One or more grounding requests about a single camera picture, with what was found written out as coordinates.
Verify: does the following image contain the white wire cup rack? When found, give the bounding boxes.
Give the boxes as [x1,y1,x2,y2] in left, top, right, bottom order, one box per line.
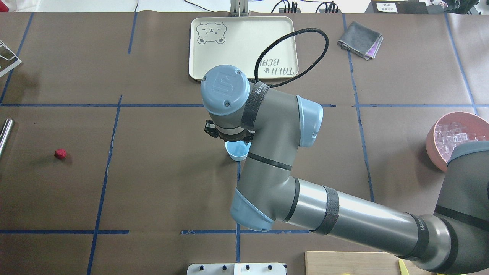
[0,41,22,77]

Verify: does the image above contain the grey folded cloth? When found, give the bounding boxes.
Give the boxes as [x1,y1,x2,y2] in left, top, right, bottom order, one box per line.
[337,21,384,60]

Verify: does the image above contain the red strawberry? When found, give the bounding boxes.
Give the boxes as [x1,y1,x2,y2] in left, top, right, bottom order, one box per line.
[54,148,68,160]

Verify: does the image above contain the clear ice cubes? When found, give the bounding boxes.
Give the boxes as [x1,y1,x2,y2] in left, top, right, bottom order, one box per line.
[434,122,488,162]

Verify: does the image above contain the steel muddler with black tip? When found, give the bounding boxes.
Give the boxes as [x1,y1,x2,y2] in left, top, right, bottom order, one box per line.
[0,118,14,158]

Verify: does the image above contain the wooden cutting board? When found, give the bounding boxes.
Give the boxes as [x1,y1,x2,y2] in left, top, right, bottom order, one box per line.
[305,251,431,275]

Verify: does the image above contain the yellow plastic knife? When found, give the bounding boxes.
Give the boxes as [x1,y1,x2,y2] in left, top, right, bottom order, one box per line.
[398,259,410,275]

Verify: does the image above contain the light blue plastic cup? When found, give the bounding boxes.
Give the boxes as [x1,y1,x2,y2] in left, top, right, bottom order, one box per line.
[225,141,251,162]

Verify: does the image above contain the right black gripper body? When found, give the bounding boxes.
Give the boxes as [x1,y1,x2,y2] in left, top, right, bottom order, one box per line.
[204,120,254,143]

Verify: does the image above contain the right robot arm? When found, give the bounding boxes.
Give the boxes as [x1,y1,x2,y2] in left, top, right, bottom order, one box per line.
[201,65,489,275]

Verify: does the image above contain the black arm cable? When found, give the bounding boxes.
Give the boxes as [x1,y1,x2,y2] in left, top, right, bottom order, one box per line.
[254,28,329,89]

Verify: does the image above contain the pink bowl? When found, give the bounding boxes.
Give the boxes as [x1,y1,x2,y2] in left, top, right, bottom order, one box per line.
[426,112,489,172]

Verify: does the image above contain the cream bear serving tray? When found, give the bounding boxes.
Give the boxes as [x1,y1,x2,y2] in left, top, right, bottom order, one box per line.
[189,16,299,80]

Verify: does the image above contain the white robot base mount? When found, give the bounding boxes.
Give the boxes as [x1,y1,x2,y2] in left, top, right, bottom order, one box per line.
[186,262,288,275]

